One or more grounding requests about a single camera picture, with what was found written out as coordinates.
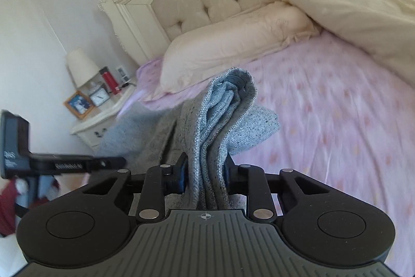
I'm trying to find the grey knit pants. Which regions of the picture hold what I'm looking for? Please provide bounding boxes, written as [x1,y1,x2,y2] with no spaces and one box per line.
[96,68,279,210]

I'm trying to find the cream white nightstand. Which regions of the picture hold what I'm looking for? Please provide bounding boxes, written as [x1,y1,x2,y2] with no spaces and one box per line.
[70,79,136,150]

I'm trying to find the small white alarm clock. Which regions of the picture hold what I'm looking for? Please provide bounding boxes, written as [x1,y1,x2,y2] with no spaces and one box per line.
[89,84,110,107]

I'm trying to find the red water bottle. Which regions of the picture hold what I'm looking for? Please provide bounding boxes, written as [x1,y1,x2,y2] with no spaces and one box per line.
[99,67,120,95]

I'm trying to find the white table lamp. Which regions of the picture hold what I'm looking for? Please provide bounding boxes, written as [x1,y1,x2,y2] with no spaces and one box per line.
[66,49,100,89]

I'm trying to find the pink patterned bed sheet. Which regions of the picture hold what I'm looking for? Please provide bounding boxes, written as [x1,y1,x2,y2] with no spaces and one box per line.
[115,29,415,200]

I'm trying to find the cream pillow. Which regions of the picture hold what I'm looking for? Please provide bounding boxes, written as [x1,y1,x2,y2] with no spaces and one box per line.
[160,1,320,93]

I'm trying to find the cream duvet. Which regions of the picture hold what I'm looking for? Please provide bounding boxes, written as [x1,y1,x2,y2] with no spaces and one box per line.
[284,0,414,85]

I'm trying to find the wooden picture frame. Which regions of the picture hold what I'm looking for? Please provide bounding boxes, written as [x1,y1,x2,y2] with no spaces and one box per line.
[63,91,94,119]

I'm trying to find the white wall outlet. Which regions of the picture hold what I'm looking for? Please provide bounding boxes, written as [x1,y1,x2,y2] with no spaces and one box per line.
[117,66,130,82]

